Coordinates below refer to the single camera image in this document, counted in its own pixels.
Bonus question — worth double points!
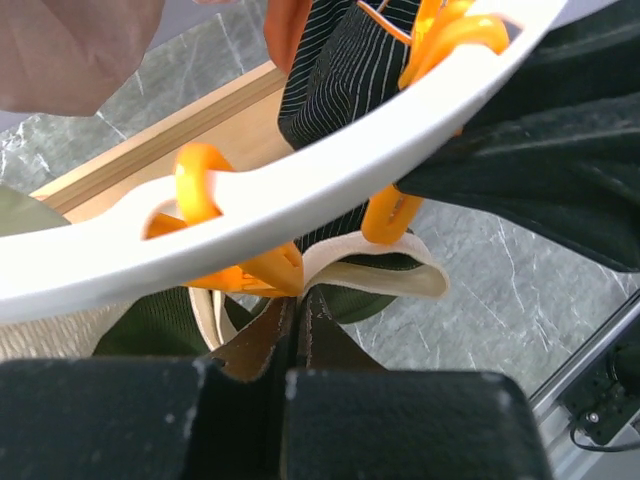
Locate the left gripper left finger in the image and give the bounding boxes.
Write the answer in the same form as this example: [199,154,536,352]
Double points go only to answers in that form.
[207,298,296,383]

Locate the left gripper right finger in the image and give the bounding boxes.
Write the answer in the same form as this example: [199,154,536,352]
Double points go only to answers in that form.
[295,287,385,371]

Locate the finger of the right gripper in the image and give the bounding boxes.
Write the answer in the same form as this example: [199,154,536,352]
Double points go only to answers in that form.
[398,1,639,273]

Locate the orange plastic clothes clip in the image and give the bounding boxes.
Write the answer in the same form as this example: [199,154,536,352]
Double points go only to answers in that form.
[134,143,313,298]

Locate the olive green underwear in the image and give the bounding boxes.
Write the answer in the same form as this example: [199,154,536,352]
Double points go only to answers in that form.
[94,232,449,356]

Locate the white round clip hanger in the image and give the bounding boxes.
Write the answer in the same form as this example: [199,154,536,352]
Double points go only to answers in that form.
[1,0,564,324]

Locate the black striped hanging underwear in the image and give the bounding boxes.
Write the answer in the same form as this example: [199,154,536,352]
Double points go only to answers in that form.
[277,0,426,251]

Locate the pale green hanging underwear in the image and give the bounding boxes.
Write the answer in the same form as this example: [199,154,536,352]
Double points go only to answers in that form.
[0,185,69,237]

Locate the rust orange hanging underwear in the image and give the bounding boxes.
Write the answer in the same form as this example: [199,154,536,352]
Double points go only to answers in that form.
[263,0,312,74]

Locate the pink hanging underwear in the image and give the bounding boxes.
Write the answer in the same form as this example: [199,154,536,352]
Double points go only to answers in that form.
[1,0,165,116]

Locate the wooden clothes rack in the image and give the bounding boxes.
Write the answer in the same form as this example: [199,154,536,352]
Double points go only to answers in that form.
[31,62,291,222]

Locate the aluminium mounting rail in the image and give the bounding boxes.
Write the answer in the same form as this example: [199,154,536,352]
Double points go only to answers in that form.
[532,292,639,479]

